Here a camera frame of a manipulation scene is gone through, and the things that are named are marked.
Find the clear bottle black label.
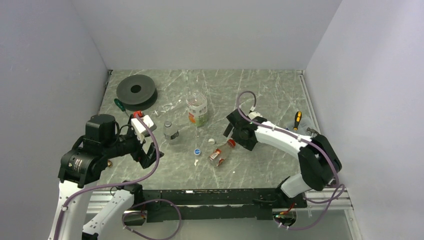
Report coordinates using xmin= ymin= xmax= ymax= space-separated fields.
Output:
xmin=163 ymin=120 xmax=180 ymax=144

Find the green fruit tea bottle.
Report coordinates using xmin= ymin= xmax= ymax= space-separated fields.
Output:
xmin=186 ymin=90 xmax=208 ymax=127

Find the clear Pocari Sweat bottle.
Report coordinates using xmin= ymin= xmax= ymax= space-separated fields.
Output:
xmin=153 ymin=101 xmax=183 ymax=116

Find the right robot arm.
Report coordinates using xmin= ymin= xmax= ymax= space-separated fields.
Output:
xmin=224 ymin=110 xmax=342 ymax=208

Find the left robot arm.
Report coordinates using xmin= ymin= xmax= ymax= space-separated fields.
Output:
xmin=49 ymin=111 xmax=163 ymax=240

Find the small orange cap bottle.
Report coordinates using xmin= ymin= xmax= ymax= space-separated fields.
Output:
xmin=208 ymin=139 xmax=236 ymax=168

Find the yellow black screwdriver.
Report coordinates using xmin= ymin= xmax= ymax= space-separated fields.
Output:
xmin=293 ymin=111 xmax=303 ymax=131

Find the small metal hammer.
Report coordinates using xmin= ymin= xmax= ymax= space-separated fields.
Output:
xmin=306 ymin=127 xmax=320 ymax=137

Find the black filament spool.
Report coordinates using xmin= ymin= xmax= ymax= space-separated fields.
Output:
xmin=116 ymin=74 xmax=158 ymax=112

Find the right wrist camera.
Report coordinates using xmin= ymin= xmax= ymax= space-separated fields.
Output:
xmin=247 ymin=106 xmax=263 ymax=120

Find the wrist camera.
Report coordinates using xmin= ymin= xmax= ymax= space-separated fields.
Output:
xmin=247 ymin=106 xmax=263 ymax=120
xmin=130 ymin=111 xmax=157 ymax=143

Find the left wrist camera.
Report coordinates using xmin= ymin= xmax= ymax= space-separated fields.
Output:
xmin=130 ymin=111 xmax=157 ymax=143

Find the green handled screwdriver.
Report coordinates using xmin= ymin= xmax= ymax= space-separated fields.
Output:
xmin=114 ymin=98 xmax=130 ymax=117

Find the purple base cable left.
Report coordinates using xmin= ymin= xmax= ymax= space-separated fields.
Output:
xmin=121 ymin=198 xmax=182 ymax=240

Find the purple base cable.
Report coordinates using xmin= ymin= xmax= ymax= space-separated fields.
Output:
xmin=273 ymin=185 xmax=347 ymax=232
xmin=121 ymin=198 xmax=182 ymax=240

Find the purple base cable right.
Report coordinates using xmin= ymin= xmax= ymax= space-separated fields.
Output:
xmin=273 ymin=185 xmax=347 ymax=232

